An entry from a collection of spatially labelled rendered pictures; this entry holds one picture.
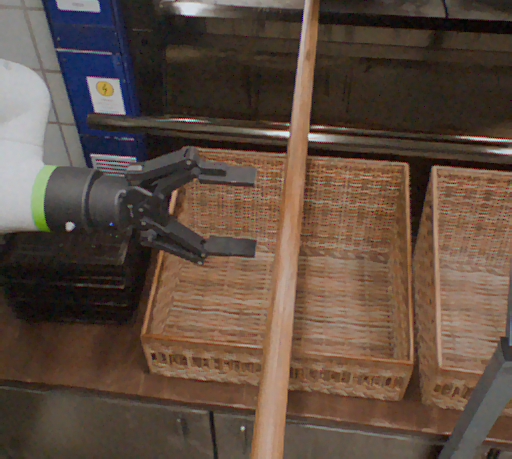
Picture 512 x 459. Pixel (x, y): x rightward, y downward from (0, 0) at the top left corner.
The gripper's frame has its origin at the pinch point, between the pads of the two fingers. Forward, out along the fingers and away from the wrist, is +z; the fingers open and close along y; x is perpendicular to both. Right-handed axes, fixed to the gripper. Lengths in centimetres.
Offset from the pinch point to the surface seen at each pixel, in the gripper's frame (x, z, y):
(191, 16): -58, -19, 2
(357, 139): -20.7, 15.1, 2.0
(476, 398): 1, 40, 40
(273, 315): 16.4, 5.0, -1.1
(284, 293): 13.4, 6.0, -1.3
